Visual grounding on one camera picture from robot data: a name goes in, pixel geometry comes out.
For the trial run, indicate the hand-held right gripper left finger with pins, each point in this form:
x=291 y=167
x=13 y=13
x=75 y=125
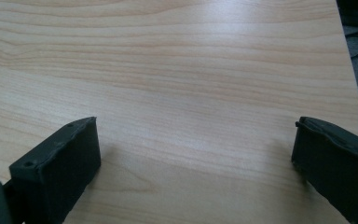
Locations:
x=59 y=168

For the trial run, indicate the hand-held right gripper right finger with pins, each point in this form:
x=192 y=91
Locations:
x=335 y=161

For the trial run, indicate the dark equipment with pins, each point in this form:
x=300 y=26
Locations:
x=357 y=12

